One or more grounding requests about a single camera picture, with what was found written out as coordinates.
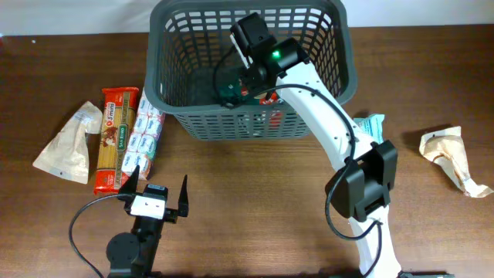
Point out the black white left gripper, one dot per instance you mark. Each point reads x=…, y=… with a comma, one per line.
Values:
x=171, y=214

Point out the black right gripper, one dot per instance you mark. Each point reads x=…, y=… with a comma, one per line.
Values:
x=257, y=87

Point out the green coffee snack bag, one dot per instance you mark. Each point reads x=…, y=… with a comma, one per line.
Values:
x=230, y=92

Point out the light blue tissue pack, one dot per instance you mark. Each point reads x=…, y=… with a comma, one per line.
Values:
x=372, y=125

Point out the beige brown pouch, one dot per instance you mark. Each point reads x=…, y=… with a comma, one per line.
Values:
x=446, y=149

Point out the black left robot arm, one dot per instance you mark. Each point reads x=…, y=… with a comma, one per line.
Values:
x=132, y=254

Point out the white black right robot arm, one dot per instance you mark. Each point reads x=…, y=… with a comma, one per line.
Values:
x=365, y=169

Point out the Kleenex tissue multipack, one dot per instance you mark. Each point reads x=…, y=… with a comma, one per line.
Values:
x=142, y=145

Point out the grey plastic basket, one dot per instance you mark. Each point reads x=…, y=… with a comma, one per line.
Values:
x=192, y=74

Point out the San Remo spaghetti packet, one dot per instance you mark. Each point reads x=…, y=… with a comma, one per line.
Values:
x=119, y=115

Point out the beige pouch on left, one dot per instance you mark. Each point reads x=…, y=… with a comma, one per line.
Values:
x=66, y=156

